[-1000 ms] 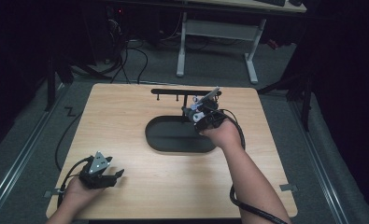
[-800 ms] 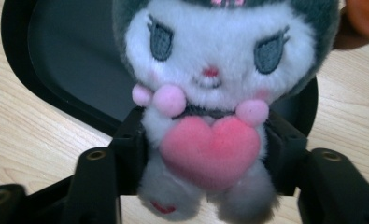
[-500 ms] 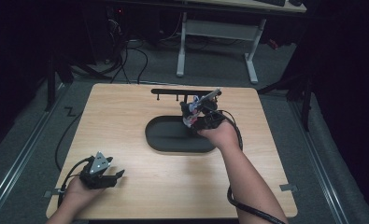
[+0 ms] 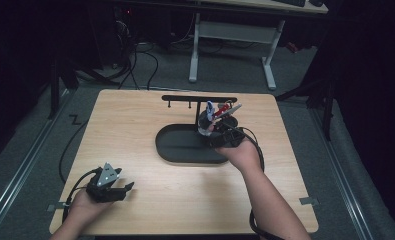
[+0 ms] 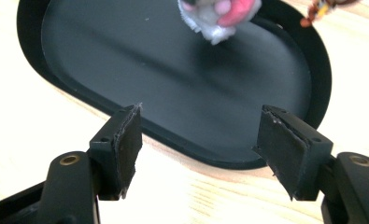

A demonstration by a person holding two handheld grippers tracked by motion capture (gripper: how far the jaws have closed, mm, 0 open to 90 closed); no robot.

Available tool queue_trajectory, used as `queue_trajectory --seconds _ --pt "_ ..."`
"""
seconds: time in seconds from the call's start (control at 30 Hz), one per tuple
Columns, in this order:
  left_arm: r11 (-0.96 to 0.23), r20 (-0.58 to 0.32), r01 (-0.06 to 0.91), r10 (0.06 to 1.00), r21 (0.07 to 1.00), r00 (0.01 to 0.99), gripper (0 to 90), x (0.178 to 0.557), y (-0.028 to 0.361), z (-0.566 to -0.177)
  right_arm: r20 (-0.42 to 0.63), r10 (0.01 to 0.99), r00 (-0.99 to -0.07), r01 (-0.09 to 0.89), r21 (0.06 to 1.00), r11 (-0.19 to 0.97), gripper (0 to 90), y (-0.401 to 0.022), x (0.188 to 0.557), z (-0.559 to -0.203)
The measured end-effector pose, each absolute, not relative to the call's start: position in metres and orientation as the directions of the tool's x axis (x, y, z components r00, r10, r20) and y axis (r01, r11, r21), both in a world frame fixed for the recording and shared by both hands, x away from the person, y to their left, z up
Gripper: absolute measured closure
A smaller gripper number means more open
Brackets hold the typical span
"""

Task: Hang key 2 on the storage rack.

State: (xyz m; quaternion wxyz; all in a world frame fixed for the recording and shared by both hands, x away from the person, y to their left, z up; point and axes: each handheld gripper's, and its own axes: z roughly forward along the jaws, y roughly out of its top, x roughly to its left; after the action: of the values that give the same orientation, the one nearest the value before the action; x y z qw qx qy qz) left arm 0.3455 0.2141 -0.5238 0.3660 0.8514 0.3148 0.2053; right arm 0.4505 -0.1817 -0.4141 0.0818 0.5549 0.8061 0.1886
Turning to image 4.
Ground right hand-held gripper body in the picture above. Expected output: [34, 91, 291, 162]
[208, 102, 247, 149]

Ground metal floor rail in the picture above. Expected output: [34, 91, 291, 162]
[0, 91, 73, 231]
[309, 108, 374, 240]

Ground red keychain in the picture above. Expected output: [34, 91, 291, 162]
[215, 102, 232, 115]

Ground black key rack with tray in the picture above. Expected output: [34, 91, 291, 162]
[155, 94, 239, 165]

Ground person's right hand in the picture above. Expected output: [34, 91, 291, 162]
[214, 138, 264, 176]

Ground black floor cables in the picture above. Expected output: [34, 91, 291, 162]
[113, 19, 160, 91]

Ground black metal stand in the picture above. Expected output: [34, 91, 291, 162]
[47, 56, 121, 120]
[274, 71, 336, 142]

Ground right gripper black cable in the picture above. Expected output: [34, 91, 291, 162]
[218, 121, 286, 240]

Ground blue keychain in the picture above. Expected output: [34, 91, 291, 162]
[206, 100, 216, 122]

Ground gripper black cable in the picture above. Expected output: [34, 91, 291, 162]
[58, 119, 101, 224]
[218, 121, 286, 240]

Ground white frame desk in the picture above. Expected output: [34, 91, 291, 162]
[188, 0, 330, 91]

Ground grey tape piece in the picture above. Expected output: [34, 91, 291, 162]
[298, 196, 320, 206]
[46, 201, 68, 213]

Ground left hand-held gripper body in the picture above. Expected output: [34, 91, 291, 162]
[85, 162, 128, 204]

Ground person's left hand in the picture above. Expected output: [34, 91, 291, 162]
[65, 189, 114, 231]

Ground black keyboard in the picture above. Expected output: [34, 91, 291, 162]
[274, 0, 307, 8]

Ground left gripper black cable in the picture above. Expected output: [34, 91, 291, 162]
[58, 119, 101, 224]

